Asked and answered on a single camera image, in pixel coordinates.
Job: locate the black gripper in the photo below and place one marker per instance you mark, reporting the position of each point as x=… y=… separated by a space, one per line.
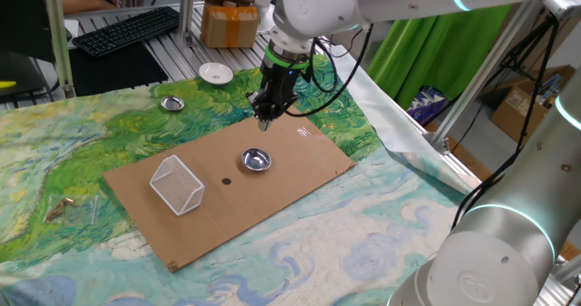
x=281 y=85

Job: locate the round stainless steel plate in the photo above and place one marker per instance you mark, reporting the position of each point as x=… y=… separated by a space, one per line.
x=256 y=159

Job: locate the bare person forearm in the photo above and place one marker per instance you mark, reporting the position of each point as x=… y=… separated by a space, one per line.
x=86 y=2

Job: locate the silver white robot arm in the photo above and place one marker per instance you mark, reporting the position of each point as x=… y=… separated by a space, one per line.
x=318 y=2

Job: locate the white mesh goal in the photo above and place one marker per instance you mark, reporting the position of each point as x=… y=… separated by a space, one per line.
x=177 y=190

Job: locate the white bowl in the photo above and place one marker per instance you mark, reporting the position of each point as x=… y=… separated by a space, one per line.
x=216 y=73

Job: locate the brown cardboard sheet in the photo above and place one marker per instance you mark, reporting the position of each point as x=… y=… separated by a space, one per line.
x=272 y=192

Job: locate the orange taped cardboard box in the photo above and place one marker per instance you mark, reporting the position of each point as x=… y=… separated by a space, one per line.
x=229 y=24

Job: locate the small steel dish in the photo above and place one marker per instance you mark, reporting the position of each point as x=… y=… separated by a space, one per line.
x=172 y=103

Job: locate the black desk mat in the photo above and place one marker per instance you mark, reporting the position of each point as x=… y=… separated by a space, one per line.
x=118 y=70

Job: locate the blue white patterned bag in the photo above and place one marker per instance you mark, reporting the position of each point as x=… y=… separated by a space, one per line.
x=426 y=104

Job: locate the black keyboard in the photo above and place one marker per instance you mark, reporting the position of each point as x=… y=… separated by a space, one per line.
x=127 y=30

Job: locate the green fabric curtain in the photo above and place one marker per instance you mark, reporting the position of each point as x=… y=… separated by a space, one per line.
x=431 y=52

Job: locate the painted landscape tablecloth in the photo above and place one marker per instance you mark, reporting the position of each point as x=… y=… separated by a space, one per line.
x=91 y=138

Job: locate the clear bag of screws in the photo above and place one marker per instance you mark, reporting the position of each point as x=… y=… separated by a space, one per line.
x=68 y=208

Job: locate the brown cardboard storage box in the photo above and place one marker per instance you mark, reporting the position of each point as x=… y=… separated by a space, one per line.
x=515 y=111

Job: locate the black monitor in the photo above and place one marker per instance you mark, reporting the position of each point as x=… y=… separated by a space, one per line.
x=22 y=20

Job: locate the yellow plastic item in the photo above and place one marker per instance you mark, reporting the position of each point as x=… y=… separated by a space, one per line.
x=6 y=85

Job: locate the black tripod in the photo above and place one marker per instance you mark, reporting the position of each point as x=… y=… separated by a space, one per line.
x=542 y=52

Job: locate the aluminium frame post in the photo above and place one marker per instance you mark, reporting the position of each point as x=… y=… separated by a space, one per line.
x=58 y=38
x=186 y=11

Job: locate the aluminium strut with foot bracket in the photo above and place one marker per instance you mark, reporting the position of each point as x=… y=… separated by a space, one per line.
x=476 y=79

